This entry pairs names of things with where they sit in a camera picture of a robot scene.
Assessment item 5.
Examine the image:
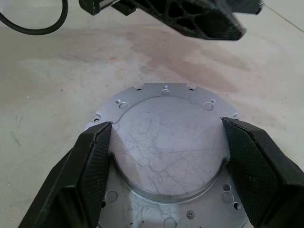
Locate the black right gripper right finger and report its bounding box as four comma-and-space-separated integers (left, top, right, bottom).
220, 116, 304, 228

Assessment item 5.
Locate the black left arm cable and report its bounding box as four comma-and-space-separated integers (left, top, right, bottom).
0, 0, 69, 36

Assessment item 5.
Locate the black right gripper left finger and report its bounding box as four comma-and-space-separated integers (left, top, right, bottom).
18, 121, 112, 228

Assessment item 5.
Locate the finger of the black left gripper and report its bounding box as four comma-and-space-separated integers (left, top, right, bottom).
209, 0, 265, 15
111, 0, 247, 42

